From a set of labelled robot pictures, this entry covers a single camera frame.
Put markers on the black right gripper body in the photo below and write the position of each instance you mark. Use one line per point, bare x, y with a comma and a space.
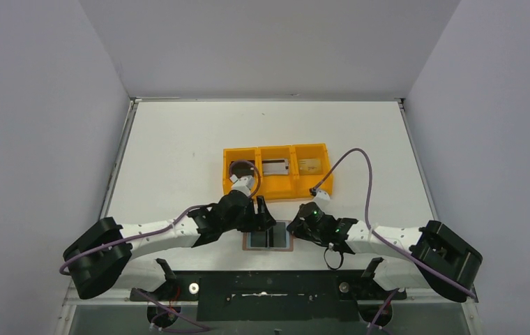
302, 228

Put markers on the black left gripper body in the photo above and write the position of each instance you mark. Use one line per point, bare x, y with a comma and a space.
256, 214

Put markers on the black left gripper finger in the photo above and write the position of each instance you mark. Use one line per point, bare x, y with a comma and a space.
261, 223
262, 209

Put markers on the tan leather card holder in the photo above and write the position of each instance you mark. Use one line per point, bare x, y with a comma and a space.
276, 239

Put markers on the yellow three-compartment plastic bin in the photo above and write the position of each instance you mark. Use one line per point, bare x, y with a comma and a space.
282, 187

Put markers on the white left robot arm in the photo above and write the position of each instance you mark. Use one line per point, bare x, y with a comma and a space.
97, 259

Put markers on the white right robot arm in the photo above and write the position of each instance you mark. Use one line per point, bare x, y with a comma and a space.
428, 257

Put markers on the black card in bin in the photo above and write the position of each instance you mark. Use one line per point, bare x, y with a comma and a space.
242, 168

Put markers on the silver card in bin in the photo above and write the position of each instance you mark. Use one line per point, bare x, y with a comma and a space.
275, 167

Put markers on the gold card in bin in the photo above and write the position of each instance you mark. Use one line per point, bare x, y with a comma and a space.
310, 166

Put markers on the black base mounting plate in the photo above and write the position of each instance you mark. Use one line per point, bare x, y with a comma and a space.
204, 297

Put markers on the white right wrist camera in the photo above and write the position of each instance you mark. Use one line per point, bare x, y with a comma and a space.
319, 195

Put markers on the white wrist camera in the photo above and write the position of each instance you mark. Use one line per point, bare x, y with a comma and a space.
319, 195
243, 184

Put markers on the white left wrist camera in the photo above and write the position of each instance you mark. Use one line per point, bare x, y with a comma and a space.
243, 184

